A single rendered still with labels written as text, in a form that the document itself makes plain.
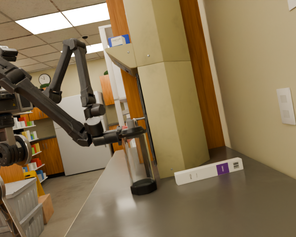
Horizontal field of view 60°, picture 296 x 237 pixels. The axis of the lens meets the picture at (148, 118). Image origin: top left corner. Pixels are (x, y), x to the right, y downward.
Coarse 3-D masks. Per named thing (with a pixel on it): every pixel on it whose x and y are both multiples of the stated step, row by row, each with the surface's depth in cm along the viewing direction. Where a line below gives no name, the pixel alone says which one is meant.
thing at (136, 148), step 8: (144, 128) 98; (136, 136) 91; (144, 136) 94; (128, 144) 92; (136, 144) 91; (144, 144) 93; (128, 152) 92; (136, 152) 91; (144, 152) 92; (128, 160) 93; (136, 160) 92; (144, 160) 92; (128, 168) 94; (136, 168) 92; (144, 168) 92; (152, 168) 96; (136, 176) 92; (144, 176) 92; (152, 176) 94; (136, 184) 93; (144, 184) 92
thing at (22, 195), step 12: (24, 180) 312; (36, 180) 315; (12, 192) 263; (24, 192) 285; (36, 192) 314; (12, 204) 261; (24, 204) 282; (36, 204) 310; (0, 216) 262; (24, 216) 279
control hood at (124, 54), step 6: (108, 48) 104; (114, 48) 104; (120, 48) 104; (126, 48) 104; (132, 48) 104; (108, 54) 108; (114, 54) 104; (120, 54) 104; (126, 54) 104; (132, 54) 104; (120, 60) 104; (126, 60) 104; (132, 60) 104; (126, 66) 108; (132, 66) 104; (132, 72) 119
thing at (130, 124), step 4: (128, 120) 94; (132, 120) 94; (128, 124) 94; (132, 124) 94; (128, 128) 95; (132, 128) 92; (136, 128) 92; (140, 128) 93; (124, 132) 92; (128, 132) 91; (132, 132) 91
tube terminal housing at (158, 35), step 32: (128, 0) 103; (160, 0) 107; (160, 32) 105; (160, 64) 104; (160, 96) 105; (192, 96) 116; (160, 128) 106; (192, 128) 114; (160, 160) 106; (192, 160) 111
